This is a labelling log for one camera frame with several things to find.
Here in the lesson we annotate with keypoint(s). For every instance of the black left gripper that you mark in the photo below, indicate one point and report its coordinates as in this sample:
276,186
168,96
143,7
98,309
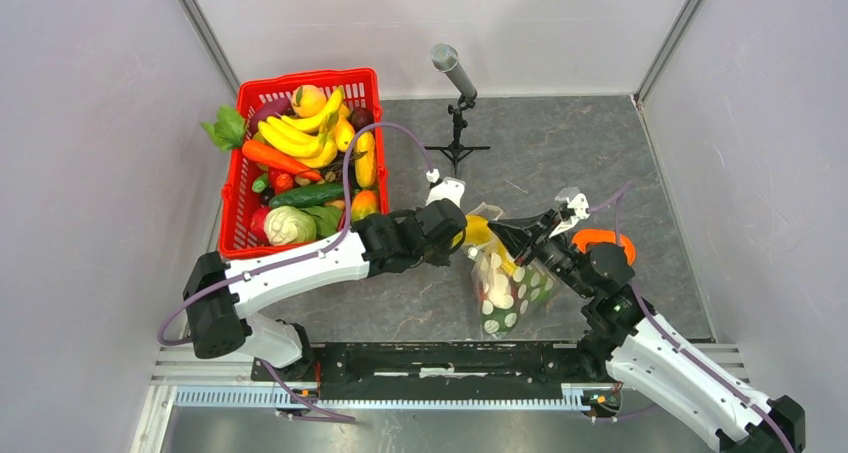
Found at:
442,258

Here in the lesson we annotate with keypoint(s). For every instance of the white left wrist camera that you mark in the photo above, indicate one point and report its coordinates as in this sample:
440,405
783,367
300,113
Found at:
444,188

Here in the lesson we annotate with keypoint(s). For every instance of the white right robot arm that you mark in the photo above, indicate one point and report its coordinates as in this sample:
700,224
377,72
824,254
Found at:
631,343

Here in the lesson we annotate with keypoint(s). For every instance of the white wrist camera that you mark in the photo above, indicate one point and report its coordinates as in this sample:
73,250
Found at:
444,188
573,207

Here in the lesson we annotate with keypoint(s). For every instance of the dark purple plum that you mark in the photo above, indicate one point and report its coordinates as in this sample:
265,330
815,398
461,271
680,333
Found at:
360,117

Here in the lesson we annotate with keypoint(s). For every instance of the orange tape roll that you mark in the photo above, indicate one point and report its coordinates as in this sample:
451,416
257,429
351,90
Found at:
586,239

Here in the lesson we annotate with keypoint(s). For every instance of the orange toy carrot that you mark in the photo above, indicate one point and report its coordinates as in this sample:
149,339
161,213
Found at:
271,157

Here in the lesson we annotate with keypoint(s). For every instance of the red plastic basket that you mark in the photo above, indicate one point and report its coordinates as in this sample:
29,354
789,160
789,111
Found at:
239,202

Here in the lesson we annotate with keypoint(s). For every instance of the purple sweet potato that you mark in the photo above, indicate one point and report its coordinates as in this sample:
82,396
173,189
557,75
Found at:
274,108

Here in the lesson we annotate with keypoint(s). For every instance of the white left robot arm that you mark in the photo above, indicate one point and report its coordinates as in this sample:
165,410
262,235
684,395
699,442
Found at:
224,301

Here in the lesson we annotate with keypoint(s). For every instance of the green lettuce leaf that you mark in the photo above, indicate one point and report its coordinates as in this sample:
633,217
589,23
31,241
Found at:
227,132

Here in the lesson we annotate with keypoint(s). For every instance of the pale green cabbage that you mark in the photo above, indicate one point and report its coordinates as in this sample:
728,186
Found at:
288,225

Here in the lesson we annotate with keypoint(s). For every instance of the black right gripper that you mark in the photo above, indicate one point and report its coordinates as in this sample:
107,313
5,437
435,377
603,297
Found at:
520,234

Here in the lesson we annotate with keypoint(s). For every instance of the clear dotted zip bag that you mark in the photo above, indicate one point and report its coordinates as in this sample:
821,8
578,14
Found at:
531,286

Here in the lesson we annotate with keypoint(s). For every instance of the yellow peach with leaf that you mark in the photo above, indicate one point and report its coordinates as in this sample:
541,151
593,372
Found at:
308,100

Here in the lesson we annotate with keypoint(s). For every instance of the yellow banana bunch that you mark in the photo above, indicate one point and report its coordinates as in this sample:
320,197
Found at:
477,237
310,139

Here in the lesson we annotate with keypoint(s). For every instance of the yellow squash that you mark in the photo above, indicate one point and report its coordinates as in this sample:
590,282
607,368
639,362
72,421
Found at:
365,164

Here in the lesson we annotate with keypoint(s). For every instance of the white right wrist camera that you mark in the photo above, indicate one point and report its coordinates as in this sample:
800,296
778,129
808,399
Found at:
573,207

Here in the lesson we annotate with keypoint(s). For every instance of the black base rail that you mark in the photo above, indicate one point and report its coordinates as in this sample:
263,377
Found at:
436,371

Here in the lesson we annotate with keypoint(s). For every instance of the green cucumber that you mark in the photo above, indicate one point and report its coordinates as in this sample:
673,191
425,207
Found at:
308,196

